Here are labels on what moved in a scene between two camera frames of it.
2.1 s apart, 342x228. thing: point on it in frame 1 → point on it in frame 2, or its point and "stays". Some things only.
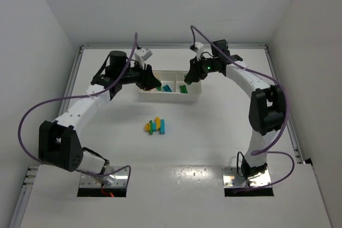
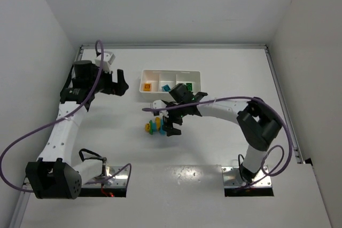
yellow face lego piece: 147,127 stays
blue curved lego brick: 166,88 stays
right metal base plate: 232,178 stays
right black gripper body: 196,69 → 172,116
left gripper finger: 152,82 → 119,87
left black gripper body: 145,77 → 115,84
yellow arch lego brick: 158,120 stays
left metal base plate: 113,177 stays
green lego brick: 150,127 stays
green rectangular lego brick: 183,89 → 189,86
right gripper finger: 193,75 → 173,131
